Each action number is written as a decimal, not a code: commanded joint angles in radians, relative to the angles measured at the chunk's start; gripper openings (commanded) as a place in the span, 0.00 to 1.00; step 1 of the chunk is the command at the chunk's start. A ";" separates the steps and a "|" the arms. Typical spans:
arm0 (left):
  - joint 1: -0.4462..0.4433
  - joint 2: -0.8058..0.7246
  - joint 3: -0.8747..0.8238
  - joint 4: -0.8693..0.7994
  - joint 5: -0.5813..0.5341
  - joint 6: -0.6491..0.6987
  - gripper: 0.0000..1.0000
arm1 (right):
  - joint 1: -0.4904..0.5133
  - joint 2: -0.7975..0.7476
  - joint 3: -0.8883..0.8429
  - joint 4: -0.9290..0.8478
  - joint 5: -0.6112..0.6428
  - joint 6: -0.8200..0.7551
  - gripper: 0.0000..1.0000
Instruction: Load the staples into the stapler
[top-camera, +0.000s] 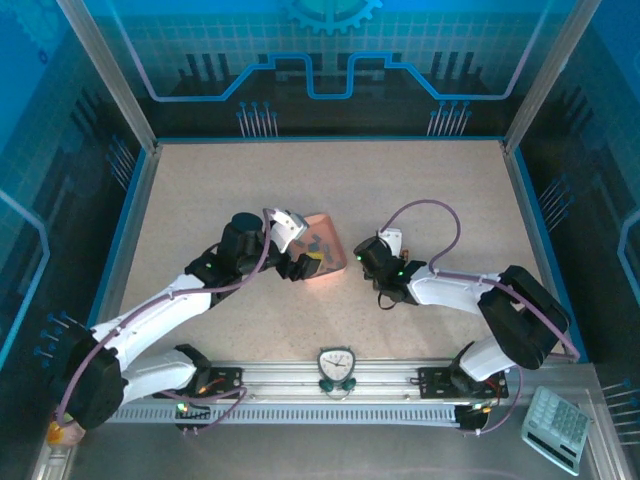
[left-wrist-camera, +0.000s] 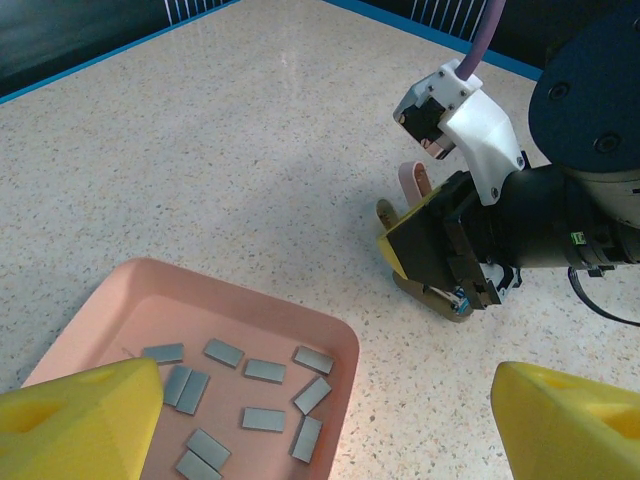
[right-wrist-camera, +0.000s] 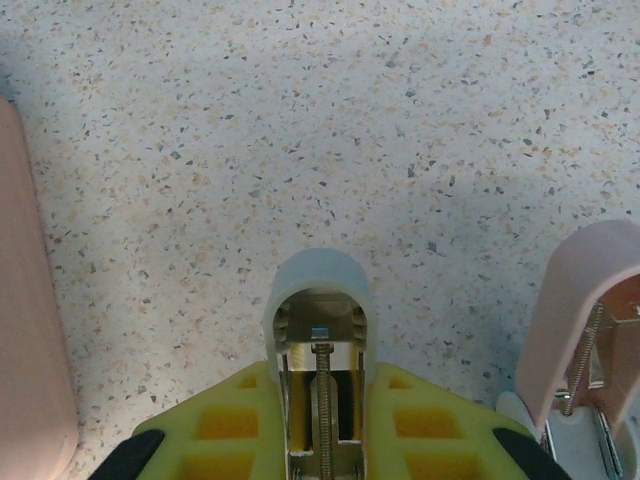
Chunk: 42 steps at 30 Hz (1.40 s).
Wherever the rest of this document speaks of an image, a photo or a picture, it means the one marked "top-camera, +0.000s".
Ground pink plastic tray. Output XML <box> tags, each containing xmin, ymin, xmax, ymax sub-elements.
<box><xmin>292</xmin><ymin>212</ymin><xmax>349</xmax><ymax>285</ymax></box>

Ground white alarm clock teal bells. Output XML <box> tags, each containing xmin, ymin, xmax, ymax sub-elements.
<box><xmin>316</xmin><ymin>346</ymin><xmax>358</xmax><ymax>400</ymax></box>

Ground aluminium table side bar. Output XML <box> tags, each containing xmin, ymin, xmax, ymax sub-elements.
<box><xmin>92</xmin><ymin>143</ymin><xmax>162</xmax><ymax>341</ymax></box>
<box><xmin>501</xmin><ymin>141</ymin><xmax>581</xmax><ymax>362</ymax></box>

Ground black controller box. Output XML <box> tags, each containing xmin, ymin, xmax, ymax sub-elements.
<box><xmin>455</xmin><ymin>402</ymin><xmax>495</xmax><ymax>437</ymax></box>
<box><xmin>173</xmin><ymin>398</ymin><xmax>212</xmax><ymax>434</ymax></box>

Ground teal desk calculator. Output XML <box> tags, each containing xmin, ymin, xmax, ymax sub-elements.
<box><xmin>520</xmin><ymin>385</ymin><xmax>592</xmax><ymax>476</ymax></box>

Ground pink plastic bottle yellow cap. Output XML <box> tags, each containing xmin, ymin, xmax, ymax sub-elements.
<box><xmin>46</xmin><ymin>421</ymin><xmax>85</xmax><ymax>447</ymax></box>

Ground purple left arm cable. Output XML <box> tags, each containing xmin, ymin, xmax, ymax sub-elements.
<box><xmin>54</xmin><ymin>209</ymin><xmax>275</xmax><ymax>435</ymax></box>

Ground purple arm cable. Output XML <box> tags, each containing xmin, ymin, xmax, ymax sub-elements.
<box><xmin>382</xmin><ymin>199</ymin><xmax>581</xmax><ymax>436</ymax></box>
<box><xmin>54</xmin><ymin>209</ymin><xmax>275</xmax><ymax>435</ymax></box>

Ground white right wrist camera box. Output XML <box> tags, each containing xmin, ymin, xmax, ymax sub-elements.
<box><xmin>378</xmin><ymin>227</ymin><xmax>404</xmax><ymax>257</ymax></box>

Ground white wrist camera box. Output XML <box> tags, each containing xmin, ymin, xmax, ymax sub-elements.
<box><xmin>264</xmin><ymin>207</ymin><xmax>309</xmax><ymax>254</ymax></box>
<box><xmin>378</xmin><ymin>227</ymin><xmax>404</xmax><ymax>257</ymax></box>

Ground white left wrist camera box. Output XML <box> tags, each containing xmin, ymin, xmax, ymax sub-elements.
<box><xmin>264</xmin><ymin>207</ymin><xmax>309</xmax><ymax>254</ymax></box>

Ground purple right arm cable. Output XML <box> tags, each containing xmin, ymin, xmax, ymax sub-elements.
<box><xmin>382</xmin><ymin>199</ymin><xmax>581</xmax><ymax>436</ymax></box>

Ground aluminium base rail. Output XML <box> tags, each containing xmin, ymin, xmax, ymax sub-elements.
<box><xmin>119</xmin><ymin>358</ymin><xmax>599</xmax><ymax>402</ymax></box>

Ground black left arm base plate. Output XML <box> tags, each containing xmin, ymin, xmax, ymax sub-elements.
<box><xmin>154</xmin><ymin>366</ymin><xmax>246</xmax><ymax>400</ymax></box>

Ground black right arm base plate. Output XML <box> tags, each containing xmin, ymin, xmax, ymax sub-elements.
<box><xmin>417</xmin><ymin>366</ymin><xmax>510</xmax><ymax>400</ymax></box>

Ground grey slotted cable duct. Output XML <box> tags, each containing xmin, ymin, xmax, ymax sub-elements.
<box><xmin>107</xmin><ymin>403</ymin><xmax>464</xmax><ymax>426</ymax></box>

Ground aluminium frame post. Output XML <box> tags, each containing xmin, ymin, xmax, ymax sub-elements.
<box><xmin>501</xmin><ymin>0</ymin><xmax>604</xmax><ymax>154</ymax></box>
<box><xmin>55</xmin><ymin>0</ymin><xmax>162</xmax><ymax>154</ymax></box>

